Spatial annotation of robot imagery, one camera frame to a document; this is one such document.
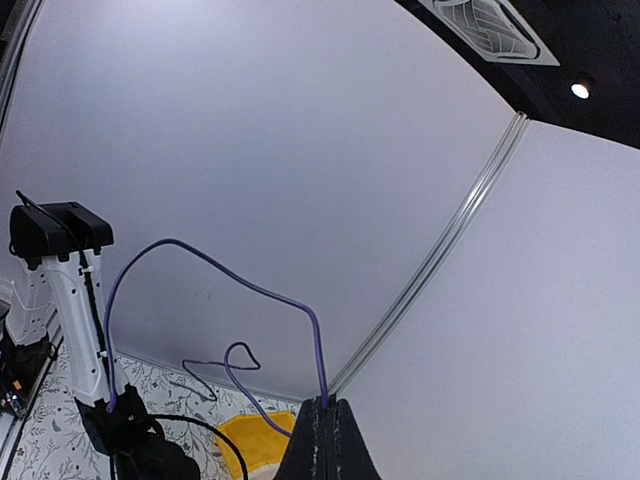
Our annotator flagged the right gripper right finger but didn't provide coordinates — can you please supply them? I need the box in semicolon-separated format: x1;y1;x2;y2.
324;397;381;480

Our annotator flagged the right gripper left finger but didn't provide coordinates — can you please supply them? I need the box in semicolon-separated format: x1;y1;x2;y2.
274;397;326;480

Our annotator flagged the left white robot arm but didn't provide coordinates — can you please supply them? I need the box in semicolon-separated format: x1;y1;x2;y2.
9;194;200;479

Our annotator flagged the right yellow plastic bin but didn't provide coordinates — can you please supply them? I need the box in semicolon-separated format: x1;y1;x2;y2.
215;411;296;480

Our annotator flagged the ceiling spot light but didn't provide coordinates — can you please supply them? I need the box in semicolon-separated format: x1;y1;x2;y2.
571;72;595;100

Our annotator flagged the ceiling air vent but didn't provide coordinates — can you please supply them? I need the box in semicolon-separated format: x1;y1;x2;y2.
421;0;560;67

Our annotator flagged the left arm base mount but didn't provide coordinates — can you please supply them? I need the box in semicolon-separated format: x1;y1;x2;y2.
1;340;60;479

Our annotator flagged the right aluminium frame post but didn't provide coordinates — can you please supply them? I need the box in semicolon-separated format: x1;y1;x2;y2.
329;112;530;395

